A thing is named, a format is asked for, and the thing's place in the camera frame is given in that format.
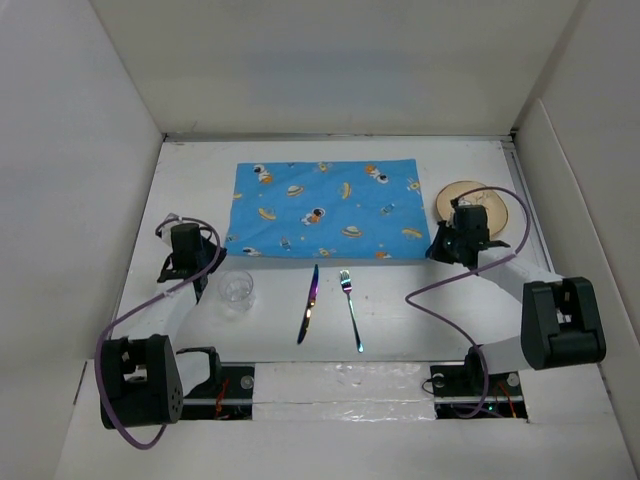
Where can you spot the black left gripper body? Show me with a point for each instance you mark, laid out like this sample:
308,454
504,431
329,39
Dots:
207,252

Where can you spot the blue space-print cloth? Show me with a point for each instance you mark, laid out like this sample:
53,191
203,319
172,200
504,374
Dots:
369,210

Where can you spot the iridescent knife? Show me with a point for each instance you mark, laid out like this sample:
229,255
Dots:
310,304

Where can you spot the iridescent fork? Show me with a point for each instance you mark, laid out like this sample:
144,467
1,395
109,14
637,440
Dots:
346,286

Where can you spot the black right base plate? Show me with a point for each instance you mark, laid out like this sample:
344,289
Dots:
457,395

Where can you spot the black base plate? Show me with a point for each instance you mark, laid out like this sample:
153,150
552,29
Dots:
228,399
457,395

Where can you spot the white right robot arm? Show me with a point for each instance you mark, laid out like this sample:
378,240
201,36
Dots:
560,322

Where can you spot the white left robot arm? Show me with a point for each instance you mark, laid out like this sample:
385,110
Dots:
143,379

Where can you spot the beige bird-pattern plate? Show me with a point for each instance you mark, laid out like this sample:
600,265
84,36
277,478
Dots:
497,212

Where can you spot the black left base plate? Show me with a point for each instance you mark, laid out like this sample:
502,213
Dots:
228,399

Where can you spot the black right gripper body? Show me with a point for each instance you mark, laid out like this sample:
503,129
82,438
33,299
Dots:
446,246

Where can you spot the clear plastic cup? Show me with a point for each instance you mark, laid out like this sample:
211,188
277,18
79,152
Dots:
236,291

